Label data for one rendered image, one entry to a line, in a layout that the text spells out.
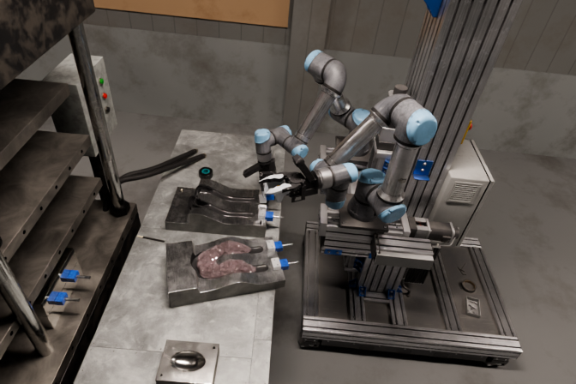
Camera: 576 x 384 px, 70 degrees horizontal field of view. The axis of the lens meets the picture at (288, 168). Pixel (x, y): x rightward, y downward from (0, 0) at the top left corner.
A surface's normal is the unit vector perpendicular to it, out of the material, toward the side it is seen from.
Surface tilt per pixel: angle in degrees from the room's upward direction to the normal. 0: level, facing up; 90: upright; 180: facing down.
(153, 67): 90
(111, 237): 0
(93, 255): 0
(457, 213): 90
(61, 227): 0
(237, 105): 90
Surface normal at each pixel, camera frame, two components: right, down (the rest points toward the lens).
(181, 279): 0.08, -0.77
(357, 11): -0.06, 0.63
